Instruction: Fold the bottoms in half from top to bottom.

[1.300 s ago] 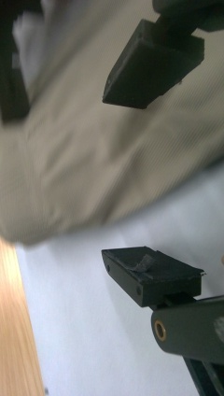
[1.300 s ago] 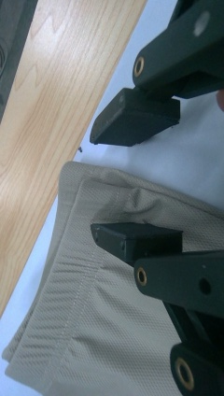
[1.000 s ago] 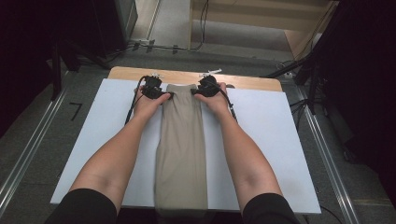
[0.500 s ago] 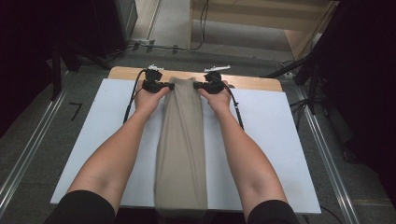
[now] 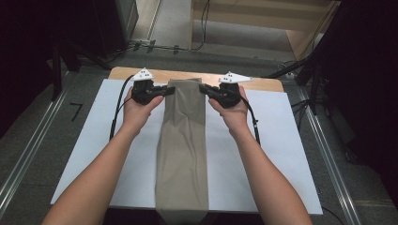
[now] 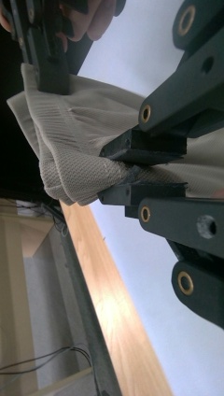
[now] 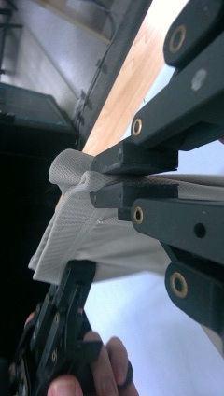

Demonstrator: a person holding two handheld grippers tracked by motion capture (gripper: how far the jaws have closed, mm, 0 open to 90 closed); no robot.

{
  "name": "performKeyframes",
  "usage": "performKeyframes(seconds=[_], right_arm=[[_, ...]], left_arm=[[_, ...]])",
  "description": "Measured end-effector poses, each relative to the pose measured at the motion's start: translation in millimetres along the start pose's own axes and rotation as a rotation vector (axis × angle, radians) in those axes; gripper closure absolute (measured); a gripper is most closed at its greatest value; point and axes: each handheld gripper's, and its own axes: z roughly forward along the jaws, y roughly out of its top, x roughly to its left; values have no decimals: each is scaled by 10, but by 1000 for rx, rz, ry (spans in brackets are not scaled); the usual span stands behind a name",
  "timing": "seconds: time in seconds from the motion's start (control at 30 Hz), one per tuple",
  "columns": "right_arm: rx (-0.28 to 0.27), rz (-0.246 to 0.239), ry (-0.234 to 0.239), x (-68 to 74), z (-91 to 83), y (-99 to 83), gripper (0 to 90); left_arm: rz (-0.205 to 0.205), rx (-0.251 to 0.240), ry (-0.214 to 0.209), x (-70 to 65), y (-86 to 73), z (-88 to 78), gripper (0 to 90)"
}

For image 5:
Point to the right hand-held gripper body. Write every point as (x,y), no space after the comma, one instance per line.
(230,93)

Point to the dark curtain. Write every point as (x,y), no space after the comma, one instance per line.
(25,47)
(369,78)

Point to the black tripod stand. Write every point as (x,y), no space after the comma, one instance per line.
(58,68)

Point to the person's right hand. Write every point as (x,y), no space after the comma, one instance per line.
(236,117)

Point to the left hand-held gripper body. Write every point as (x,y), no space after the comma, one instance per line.
(142,90)

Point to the black cabinet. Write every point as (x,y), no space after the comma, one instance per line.
(115,25)

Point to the metal floor rail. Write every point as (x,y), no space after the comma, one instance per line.
(331,162)
(31,150)

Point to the wooden platform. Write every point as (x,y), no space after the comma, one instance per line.
(244,12)

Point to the person's left hand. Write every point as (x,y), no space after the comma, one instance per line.
(136,114)

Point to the beige pants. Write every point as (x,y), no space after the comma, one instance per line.
(183,140)

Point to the white table mat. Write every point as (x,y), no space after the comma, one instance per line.
(94,140)

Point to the black metal stand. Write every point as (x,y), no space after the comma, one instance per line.
(313,81)

